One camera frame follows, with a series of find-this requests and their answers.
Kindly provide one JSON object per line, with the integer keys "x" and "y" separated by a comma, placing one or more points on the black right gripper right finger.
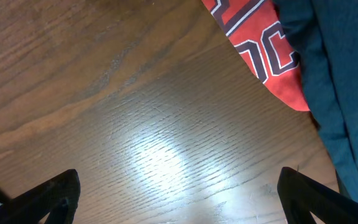
{"x": 303, "y": 198}

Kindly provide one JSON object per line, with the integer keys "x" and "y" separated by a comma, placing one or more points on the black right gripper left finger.
{"x": 56, "y": 200}

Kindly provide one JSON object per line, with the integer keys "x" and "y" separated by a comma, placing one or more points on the navy blue garment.
{"x": 325, "y": 34}

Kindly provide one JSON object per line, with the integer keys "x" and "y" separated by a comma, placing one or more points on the red printed t-shirt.
{"x": 253, "y": 28}

